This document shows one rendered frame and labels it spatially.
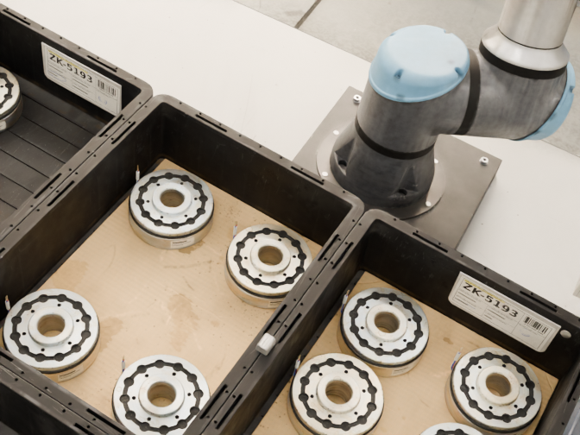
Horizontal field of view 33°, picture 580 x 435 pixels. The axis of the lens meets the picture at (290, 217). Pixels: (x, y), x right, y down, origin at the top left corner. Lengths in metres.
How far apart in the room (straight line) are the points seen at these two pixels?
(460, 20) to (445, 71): 1.66
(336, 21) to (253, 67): 1.21
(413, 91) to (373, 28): 1.56
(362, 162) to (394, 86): 0.14
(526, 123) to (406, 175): 0.18
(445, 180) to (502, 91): 0.21
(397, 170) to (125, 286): 0.41
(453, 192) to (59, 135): 0.56
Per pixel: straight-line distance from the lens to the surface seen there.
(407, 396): 1.12
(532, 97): 1.30
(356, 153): 1.34
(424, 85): 1.23
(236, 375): 0.99
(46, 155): 1.29
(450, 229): 1.38
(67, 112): 1.34
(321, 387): 1.07
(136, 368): 1.07
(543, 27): 1.27
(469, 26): 2.89
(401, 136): 1.29
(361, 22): 2.81
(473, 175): 1.46
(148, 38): 1.63
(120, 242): 1.19
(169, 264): 1.18
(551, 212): 1.52
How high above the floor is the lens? 1.80
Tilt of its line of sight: 52 degrees down
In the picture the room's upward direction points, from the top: 12 degrees clockwise
